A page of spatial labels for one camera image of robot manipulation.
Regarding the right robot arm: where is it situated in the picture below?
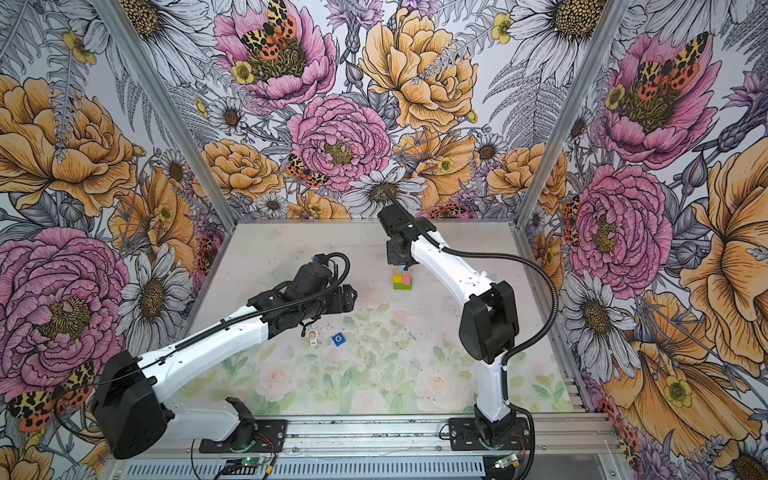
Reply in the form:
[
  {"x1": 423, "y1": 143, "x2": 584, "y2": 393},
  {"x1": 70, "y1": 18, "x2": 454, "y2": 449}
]
[{"x1": 377, "y1": 204, "x2": 519, "y2": 428}]

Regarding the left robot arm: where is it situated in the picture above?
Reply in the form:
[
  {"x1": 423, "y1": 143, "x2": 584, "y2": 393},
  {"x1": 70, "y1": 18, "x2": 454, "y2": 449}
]
[{"x1": 91, "y1": 252, "x2": 357, "y2": 460}]

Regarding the blue letter G cube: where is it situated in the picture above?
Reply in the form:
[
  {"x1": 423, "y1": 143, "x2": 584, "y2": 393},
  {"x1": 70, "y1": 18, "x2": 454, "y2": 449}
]
[{"x1": 332, "y1": 332, "x2": 346, "y2": 347}]

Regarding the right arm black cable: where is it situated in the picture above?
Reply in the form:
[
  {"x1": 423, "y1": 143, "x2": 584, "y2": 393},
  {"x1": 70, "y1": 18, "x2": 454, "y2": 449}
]
[{"x1": 383, "y1": 190, "x2": 560, "y2": 367}]

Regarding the aluminium corner post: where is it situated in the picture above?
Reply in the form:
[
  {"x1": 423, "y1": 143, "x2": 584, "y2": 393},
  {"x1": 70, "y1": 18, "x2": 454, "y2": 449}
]
[
  {"x1": 514, "y1": 0, "x2": 631, "y2": 230},
  {"x1": 94, "y1": 1, "x2": 237, "y2": 233}
]

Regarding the left aluminium corner post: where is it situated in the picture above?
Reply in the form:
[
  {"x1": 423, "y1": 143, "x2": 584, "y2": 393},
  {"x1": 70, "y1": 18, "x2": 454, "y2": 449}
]
[{"x1": 94, "y1": 1, "x2": 237, "y2": 233}]

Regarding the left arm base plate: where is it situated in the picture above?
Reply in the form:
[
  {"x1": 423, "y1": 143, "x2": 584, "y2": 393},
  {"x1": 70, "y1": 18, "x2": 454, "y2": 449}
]
[{"x1": 198, "y1": 419, "x2": 288, "y2": 454}]

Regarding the white vented cable duct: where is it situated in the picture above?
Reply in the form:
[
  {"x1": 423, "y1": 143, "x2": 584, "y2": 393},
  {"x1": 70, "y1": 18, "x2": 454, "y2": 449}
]
[{"x1": 118, "y1": 456, "x2": 486, "y2": 479}]

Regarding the aluminium front rail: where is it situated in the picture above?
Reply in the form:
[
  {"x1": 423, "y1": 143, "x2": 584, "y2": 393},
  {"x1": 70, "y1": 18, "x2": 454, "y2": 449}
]
[{"x1": 113, "y1": 412, "x2": 622, "y2": 458}]

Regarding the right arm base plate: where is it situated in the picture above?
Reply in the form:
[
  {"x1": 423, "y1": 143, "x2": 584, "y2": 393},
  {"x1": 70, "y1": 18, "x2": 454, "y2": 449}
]
[{"x1": 447, "y1": 413, "x2": 534, "y2": 451}]

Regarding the right aluminium corner post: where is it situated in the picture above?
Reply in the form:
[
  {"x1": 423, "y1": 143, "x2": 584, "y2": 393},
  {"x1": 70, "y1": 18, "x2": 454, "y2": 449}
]
[{"x1": 514, "y1": 0, "x2": 631, "y2": 230}]

